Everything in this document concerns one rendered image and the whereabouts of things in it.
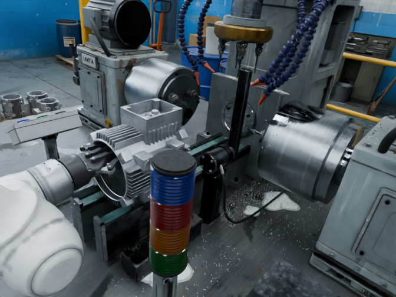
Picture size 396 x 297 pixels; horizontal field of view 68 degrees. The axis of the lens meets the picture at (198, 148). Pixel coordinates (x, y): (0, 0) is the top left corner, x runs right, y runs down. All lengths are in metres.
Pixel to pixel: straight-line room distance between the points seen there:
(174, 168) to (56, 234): 0.19
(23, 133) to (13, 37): 5.64
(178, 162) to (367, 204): 0.48
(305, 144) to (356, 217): 0.20
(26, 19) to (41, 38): 0.39
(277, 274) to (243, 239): 0.24
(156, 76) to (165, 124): 0.38
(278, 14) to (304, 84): 0.26
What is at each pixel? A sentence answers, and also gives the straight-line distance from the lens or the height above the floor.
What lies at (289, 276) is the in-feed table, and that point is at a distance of 0.68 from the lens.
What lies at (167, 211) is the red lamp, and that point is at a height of 1.16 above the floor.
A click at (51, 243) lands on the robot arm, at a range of 0.45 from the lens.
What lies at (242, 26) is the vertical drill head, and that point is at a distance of 0.90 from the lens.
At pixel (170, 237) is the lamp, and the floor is 1.11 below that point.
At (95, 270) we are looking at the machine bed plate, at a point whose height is 0.80.
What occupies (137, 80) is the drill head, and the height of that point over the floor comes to 1.10.
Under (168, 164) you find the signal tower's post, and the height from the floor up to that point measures 1.22.
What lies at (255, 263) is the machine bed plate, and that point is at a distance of 0.83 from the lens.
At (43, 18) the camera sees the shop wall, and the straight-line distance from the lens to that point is 6.62.
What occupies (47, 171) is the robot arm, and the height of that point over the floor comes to 1.08.
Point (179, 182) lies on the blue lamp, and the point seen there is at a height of 1.20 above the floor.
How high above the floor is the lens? 1.41
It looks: 28 degrees down
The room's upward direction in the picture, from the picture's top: 6 degrees clockwise
